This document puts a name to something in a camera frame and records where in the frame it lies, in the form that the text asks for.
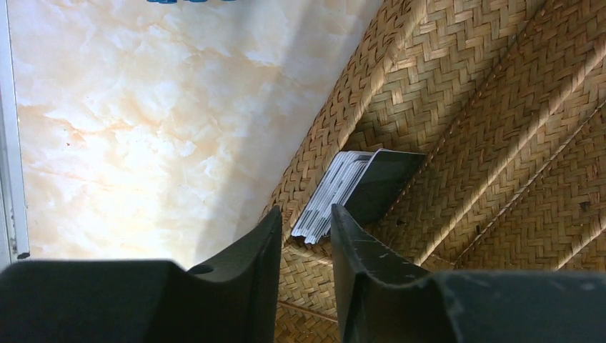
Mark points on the woven straw divided tray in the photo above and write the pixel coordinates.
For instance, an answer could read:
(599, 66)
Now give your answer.
(506, 101)

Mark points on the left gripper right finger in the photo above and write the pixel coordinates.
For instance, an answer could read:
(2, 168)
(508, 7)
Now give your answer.
(382, 297)

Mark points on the stack of credit cards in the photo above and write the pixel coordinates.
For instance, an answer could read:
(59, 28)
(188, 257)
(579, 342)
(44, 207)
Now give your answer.
(364, 183)

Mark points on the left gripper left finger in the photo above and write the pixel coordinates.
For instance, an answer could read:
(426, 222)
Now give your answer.
(231, 297)

